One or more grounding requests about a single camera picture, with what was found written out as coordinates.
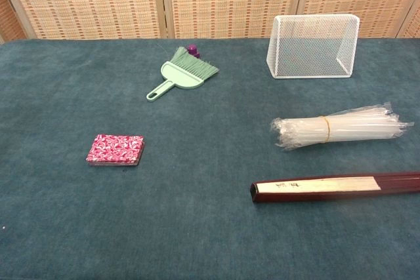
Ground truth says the teal velvet tablecloth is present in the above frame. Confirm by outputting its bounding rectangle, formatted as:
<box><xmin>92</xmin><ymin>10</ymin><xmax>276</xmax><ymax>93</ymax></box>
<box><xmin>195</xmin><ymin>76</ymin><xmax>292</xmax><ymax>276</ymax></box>
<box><xmin>0</xmin><ymin>37</ymin><xmax>420</xmax><ymax>280</ymax></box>

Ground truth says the mint green hand brush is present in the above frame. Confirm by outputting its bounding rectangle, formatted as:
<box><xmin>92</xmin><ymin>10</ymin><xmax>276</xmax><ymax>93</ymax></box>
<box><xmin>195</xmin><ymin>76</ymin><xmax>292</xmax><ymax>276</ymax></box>
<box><xmin>146</xmin><ymin>46</ymin><xmax>220</xmax><ymax>103</ymax></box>

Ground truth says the yellow rubber band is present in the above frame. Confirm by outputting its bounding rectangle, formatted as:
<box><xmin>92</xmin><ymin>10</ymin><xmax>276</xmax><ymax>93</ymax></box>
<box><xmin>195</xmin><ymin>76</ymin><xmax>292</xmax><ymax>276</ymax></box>
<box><xmin>322</xmin><ymin>115</ymin><xmax>331</xmax><ymax>144</ymax></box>

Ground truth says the bundle of wrapped clear straws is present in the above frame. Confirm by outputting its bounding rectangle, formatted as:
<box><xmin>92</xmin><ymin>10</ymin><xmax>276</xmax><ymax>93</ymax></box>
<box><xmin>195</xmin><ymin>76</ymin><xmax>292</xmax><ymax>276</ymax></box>
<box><xmin>270</xmin><ymin>101</ymin><xmax>415</xmax><ymax>152</ymax></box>

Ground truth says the dark red folded fan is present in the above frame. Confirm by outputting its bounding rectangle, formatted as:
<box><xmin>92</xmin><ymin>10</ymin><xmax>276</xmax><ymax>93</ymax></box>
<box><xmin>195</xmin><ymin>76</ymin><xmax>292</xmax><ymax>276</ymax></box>
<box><xmin>250</xmin><ymin>170</ymin><xmax>420</xmax><ymax>206</ymax></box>

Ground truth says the white wire mesh basket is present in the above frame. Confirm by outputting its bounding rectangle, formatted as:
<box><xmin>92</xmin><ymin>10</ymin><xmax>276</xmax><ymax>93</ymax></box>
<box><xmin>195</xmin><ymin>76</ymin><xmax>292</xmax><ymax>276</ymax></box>
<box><xmin>266</xmin><ymin>13</ymin><xmax>361</xmax><ymax>80</ymax></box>

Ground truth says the pink patterned card deck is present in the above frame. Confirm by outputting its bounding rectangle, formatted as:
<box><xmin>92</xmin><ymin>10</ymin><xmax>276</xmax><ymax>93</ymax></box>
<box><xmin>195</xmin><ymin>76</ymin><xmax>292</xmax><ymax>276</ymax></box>
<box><xmin>84</xmin><ymin>134</ymin><xmax>146</xmax><ymax>167</ymax></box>

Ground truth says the small purple plastic object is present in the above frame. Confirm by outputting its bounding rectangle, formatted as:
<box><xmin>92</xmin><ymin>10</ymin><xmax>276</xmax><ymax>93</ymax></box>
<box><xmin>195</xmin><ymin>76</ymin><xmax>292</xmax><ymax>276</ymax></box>
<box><xmin>185</xmin><ymin>43</ymin><xmax>201</xmax><ymax>59</ymax></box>

